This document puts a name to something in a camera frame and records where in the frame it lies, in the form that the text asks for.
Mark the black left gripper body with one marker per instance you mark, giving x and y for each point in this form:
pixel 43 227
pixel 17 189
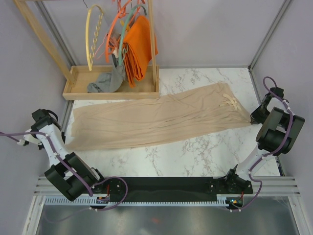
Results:
pixel 63 137

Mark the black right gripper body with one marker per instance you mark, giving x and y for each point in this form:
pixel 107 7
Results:
pixel 260 115

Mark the beige trousers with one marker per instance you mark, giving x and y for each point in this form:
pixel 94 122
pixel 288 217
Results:
pixel 147 122

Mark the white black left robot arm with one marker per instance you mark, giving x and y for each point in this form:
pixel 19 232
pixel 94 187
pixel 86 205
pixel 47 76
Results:
pixel 70 175

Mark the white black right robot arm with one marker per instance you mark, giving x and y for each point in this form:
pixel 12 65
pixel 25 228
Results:
pixel 279 131

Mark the pink thin hanger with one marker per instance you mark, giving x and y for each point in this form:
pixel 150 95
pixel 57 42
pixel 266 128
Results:
pixel 102 49

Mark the teal plastic hanger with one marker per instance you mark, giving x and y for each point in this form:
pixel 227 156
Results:
pixel 122 37

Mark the wooden clothes rack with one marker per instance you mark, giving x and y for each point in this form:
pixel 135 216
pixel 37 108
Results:
pixel 78 77

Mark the grey garment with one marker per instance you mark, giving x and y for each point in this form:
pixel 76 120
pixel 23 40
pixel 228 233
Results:
pixel 109 82

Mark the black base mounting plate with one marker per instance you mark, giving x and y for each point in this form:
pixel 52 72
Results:
pixel 171 189

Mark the orange cloth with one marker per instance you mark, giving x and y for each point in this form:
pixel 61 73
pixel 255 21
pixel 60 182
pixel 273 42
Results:
pixel 138 56

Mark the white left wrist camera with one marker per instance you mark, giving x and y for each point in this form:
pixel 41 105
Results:
pixel 30 138

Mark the aluminium frame rail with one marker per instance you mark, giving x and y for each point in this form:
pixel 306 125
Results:
pixel 272 186

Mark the grey slotted cable duct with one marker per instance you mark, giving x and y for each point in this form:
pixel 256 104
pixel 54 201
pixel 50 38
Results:
pixel 104 200

